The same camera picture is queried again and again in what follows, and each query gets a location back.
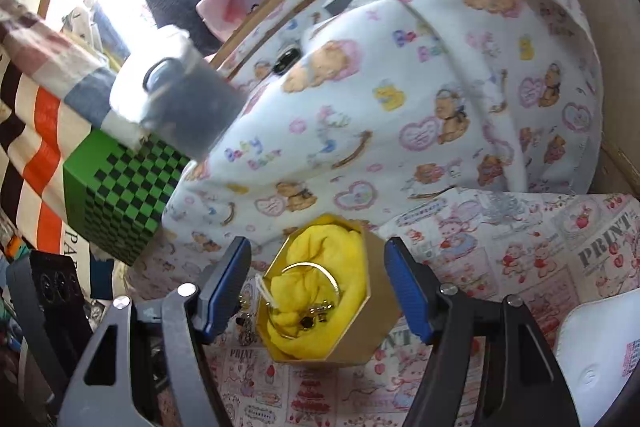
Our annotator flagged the small silver charm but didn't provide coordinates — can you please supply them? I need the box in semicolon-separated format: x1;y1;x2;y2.
235;295;256;347

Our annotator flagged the silver chain jewelry pile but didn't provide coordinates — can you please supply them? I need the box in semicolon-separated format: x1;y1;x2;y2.
299;300;335;331

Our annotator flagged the hexagonal cardboard jewelry box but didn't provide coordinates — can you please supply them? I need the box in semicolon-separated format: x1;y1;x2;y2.
256;215;400;366

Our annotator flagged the silver bangle bracelet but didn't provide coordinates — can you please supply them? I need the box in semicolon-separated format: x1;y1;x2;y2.
267;261;343;341

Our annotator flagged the white box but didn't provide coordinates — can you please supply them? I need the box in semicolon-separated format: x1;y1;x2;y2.
555;289;639;426

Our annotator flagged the strawberry print table cloth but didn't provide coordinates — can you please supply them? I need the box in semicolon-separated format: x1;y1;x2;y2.
150;185;640;427

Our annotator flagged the green black checkered box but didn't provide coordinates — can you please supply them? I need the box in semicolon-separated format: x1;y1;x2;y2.
63;130;189;265

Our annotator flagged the yellow cloth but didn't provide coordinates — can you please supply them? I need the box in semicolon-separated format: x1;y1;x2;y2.
267;223;367;360

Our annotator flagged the striped Paris curtain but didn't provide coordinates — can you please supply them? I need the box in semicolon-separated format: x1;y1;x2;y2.
1;0;150;301

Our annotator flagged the translucent plastic bucket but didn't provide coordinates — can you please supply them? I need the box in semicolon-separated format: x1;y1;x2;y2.
110;25;247;161

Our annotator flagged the baby bear print cloth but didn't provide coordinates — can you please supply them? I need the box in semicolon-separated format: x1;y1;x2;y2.
125;0;602;299

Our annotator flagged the small black green lighter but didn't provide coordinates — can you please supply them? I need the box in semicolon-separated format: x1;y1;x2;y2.
272;46;302;76

